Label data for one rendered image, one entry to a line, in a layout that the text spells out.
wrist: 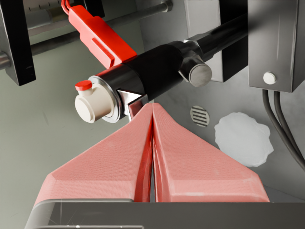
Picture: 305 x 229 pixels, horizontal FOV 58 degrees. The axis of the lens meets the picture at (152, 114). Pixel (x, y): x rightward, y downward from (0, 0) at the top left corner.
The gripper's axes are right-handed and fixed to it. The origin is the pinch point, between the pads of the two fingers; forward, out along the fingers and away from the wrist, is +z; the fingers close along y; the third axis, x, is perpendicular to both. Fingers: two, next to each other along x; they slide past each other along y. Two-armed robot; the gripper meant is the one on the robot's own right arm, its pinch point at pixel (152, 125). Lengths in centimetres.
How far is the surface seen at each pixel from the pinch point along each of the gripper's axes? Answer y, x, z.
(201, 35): -3.6, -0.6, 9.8
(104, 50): 2.9, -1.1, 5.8
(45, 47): 12.3, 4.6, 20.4
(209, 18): -5.0, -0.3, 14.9
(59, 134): 15.2, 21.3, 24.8
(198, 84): -2.6, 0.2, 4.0
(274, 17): -9.1, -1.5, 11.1
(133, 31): 3.5, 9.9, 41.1
